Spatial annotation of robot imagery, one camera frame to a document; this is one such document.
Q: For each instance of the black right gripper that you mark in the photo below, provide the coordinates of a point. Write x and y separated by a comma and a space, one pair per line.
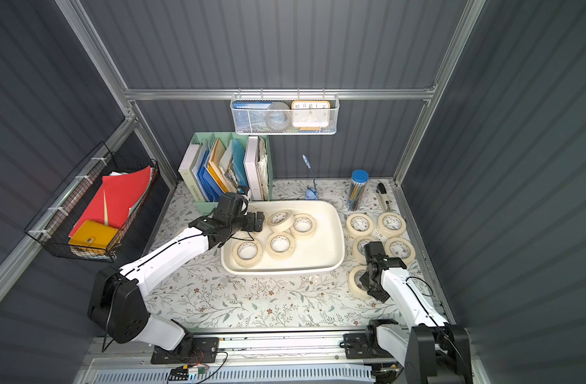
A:
370, 279

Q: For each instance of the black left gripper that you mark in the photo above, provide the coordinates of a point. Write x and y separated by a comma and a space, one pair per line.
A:
250, 221

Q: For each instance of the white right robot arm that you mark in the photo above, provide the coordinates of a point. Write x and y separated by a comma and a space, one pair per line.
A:
429, 348

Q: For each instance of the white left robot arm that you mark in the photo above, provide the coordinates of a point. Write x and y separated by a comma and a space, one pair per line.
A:
117, 303

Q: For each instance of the white plastic storage box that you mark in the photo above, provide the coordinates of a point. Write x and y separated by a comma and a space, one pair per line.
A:
321, 253

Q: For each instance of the blue box in basket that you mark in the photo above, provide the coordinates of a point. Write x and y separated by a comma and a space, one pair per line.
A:
249, 116

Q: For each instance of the grey tape roll in basket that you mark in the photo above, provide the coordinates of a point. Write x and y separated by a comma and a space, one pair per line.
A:
278, 116

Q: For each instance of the blue folders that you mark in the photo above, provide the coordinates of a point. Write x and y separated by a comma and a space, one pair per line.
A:
207, 182

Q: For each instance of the green desktop file organizer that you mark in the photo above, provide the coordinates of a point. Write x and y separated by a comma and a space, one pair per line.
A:
208, 139

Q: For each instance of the white binder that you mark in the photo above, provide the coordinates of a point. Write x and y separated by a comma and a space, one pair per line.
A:
250, 164

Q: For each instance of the white book with green spine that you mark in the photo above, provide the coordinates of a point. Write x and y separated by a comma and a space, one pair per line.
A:
185, 171

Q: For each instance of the clear tube of coloured pencils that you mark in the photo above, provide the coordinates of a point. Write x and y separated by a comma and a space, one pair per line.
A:
359, 179

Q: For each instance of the red paper folder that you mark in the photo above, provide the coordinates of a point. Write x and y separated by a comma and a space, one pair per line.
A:
117, 199

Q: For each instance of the yellow alarm clock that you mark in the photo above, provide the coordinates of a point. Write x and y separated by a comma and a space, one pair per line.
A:
310, 115

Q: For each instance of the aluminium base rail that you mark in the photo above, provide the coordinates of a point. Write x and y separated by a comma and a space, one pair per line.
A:
239, 348

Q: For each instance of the black wire side basket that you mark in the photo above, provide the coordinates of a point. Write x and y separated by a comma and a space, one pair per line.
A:
51, 227

